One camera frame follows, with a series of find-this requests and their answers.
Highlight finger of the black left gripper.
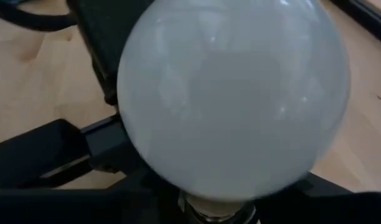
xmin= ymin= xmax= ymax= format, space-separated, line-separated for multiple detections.
xmin=0 ymin=113 xmax=145 ymax=190

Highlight round lamp socket base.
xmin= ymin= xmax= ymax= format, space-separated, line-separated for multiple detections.
xmin=177 ymin=198 xmax=260 ymax=224

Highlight white lightbulb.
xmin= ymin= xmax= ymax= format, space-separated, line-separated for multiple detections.
xmin=116 ymin=0 xmax=352 ymax=218

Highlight black aluminium frame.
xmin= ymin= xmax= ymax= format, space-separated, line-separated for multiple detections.
xmin=329 ymin=0 xmax=381 ymax=48

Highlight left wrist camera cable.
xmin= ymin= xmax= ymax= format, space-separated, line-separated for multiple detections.
xmin=0 ymin=0 xmax=78 ymax=32

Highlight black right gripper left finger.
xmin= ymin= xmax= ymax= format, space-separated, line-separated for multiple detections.
xmin=0 ymin=169 xmax=186 ymax=224

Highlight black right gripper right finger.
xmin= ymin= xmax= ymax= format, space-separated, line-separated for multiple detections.
xmin=255 ymin=172 xmax=381 ymax=224

